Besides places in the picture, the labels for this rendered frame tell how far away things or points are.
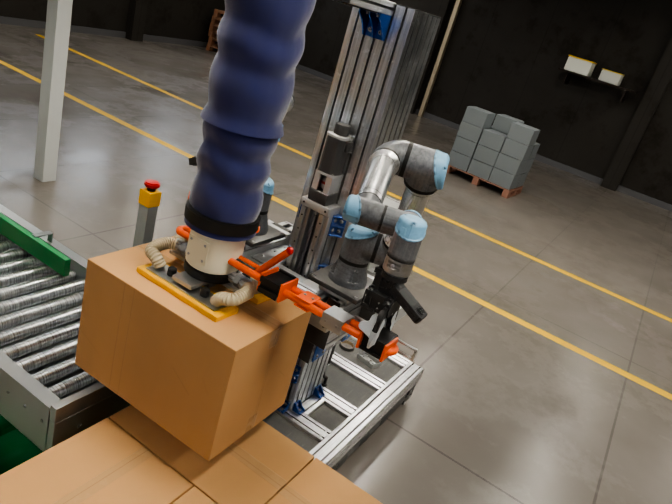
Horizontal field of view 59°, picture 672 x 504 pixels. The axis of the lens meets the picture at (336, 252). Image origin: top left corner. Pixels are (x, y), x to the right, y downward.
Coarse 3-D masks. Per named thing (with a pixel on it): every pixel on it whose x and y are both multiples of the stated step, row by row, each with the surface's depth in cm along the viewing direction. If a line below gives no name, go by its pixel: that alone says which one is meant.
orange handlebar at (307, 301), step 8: (176, 232) 188; (184, 232) 186; (256, 232) 206; (240, 256) 181; (232, 264) 177; (240, 264) 177; (256, 264) 179; (248, 272) 175; (256, 272) 174; (296, 288) 173; (288, 296) 169; (296, 296) 167; (304, 296) 168; (312, 296) 170; (296, 304) 168; (304, 304) 166; (312, 304) 166; (320, 304) 169; (312, 312) 166; (320, 312) 164; (352, 320) 165; (344, 328) 161; (352, 328) 160; (392, 352) 156
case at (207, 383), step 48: (96, 288) 184; (144, 288) 176; (96, 336) 189; (144, 336) 177; (192, 336) 167; (240, 336) 167; (288, 336) 186; (144, 384) 182; (192, 384) 172; (240, 384) 171; (288, 384) 204; (192, 432) 176; (240, 432) 186
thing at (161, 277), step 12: (144, 276) 182; (156, 276) 181; (168, 276) 182; (168, 288) 177; (180, 288) 177; (204, 288) 176; (192, 300) 174; (204, 300) 175; (204, 312) 171; (216, 312) 172; (228, 312) 174
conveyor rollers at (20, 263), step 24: (0, 240) 283; (0, 264) 260; (24, 264) 268; (24, 288) 251; (48, 288) 254; (72, 288) 261; (0, 312) 234; (24, 312) 235; (48, 312) 243; (72, 312) 244; (0, 336) 219; (24, 336) 226; (48, 336) 226; (72, 336) 235; (24, 360) 210; (48, 360) 217; (72, 360) 217; (72, 384) 207
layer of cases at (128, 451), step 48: (96, 432) 191; (144, 432) 196; (0, 480) 166; (48, 480) 170; (96, 480) 174; (144, 480) 179; (192, 480) 184; (240, 480) 189; (288, 480) 195; (336, 480) 201
